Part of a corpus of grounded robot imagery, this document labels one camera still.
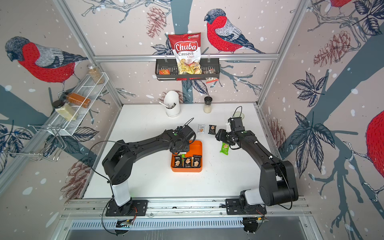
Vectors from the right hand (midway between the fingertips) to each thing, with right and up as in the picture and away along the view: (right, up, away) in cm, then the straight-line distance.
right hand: (218, 135), depth 89 cm
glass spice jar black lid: (-5, +22, +18) cm, 29 cm away
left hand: (-19, -6, 0) cm, 20 cm away
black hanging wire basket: (-32, +42, +4) cm, 53 cm away
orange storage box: (-14, -9, +6) cm, 18 cm away
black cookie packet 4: (-13, -15, -2) cm, 20 cm away
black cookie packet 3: (-19, -16, -3) cm, 25 cm away
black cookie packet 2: (-25, -15, -3) cm, 29 cm away
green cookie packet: (+5, -9, +5) cm, 11 cm away
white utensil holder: (-33, +22, +24) cm, 46 cm away
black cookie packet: (-3, +2, +14) cm, 14 cm away
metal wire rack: (-77, +1, -31) cm, 83 cm away
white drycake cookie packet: (-10, +3, +14) cm, 18 cm away
